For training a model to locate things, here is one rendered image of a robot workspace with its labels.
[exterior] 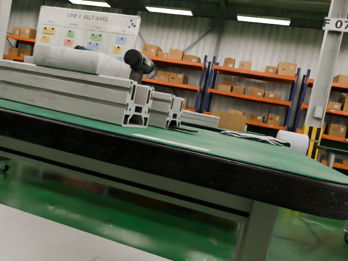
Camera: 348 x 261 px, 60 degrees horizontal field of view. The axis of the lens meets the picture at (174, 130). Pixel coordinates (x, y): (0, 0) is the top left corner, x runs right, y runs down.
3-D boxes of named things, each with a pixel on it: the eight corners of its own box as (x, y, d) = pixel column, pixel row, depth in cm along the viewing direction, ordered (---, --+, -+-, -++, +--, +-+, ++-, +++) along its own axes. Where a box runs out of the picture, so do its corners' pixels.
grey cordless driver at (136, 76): (109, 114, 96) (121, 46, 95) (134, 117, 115) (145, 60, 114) (131, 118, 94) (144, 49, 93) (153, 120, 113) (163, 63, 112)
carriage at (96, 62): (30, 76, 61) (35, 43, 61) (68, 85, 71) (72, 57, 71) (93, 88, 55) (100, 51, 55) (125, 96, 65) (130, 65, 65)
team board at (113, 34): (6, 143, 405) (30, -1, 395) (32, 142, 453) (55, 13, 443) (104, 169, 366) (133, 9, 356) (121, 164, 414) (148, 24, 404)
